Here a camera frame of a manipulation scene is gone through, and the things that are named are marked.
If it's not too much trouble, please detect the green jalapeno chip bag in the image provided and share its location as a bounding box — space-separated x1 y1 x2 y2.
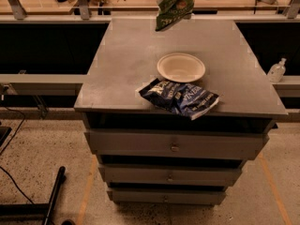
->
156 0 194 32

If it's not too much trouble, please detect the blue chip bag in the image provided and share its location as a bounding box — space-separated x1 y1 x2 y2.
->
136 79 219 120

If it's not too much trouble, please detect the white paper bowl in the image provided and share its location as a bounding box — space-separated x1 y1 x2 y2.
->
157 52 205 83

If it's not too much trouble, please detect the grey drawer cabinet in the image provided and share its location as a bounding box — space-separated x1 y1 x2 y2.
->
75 18 287 205

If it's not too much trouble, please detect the top grey drawer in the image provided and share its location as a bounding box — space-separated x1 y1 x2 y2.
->
85 129 269 160

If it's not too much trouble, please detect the grey drawer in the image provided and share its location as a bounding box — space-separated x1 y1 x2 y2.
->
107 188 226 205
85 129 269 160
99 164 242 187

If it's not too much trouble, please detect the bottom grey drawer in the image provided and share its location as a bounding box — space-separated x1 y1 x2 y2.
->
107 188 226 205

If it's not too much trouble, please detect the middle grey drawer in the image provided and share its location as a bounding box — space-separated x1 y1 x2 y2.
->
99 164 242 187

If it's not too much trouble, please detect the black stand leg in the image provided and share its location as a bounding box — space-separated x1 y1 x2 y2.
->
42 166 66 225

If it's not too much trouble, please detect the clear sanitizer bottle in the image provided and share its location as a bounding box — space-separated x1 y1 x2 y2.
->
267 58 286 83

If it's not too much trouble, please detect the wooden workbench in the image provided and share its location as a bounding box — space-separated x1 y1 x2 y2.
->
0 0 300 16

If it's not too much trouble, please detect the black floor cable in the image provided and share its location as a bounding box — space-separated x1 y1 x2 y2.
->
0 105 36 204

